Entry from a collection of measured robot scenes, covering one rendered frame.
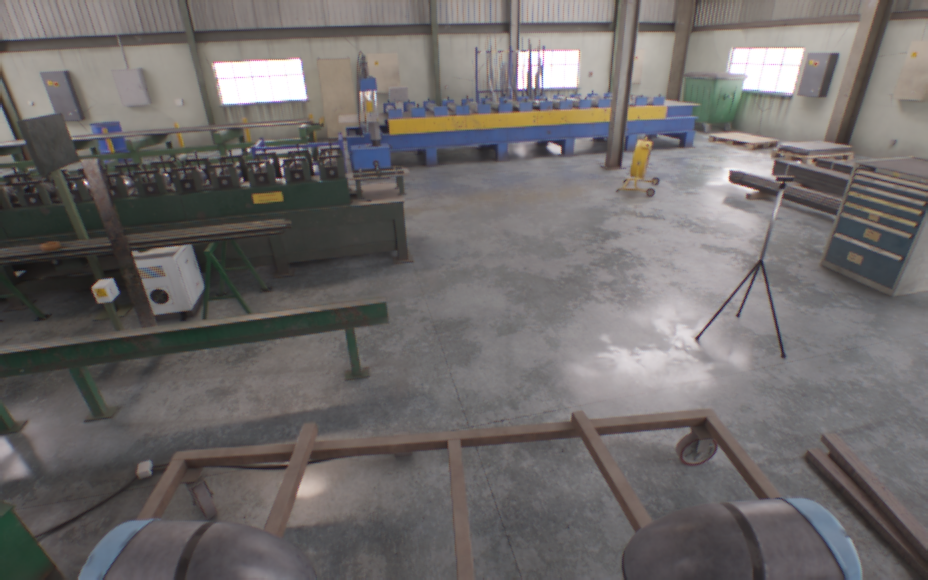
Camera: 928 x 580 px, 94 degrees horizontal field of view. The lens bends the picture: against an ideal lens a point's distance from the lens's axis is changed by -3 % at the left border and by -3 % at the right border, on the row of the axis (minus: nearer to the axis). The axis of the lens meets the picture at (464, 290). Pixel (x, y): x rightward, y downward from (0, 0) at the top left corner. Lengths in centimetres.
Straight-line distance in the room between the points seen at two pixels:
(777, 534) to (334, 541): 193
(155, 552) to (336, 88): 1219
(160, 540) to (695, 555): 65
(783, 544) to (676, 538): 12
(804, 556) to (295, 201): 437
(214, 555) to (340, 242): 417
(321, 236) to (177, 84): 958
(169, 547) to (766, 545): 71
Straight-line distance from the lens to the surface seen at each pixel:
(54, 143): 459
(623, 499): 202
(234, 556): 68
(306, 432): 232
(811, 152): 1075
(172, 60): 1378
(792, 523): 73
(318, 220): 460
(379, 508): 241
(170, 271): 432
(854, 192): 538
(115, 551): 74
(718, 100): 1363
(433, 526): 232
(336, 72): 1260
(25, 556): 274
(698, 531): 69
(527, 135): 959
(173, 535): 72
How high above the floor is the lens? 190
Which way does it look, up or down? 27 degrees down
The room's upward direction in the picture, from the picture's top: 2 degrees counter-clockwise
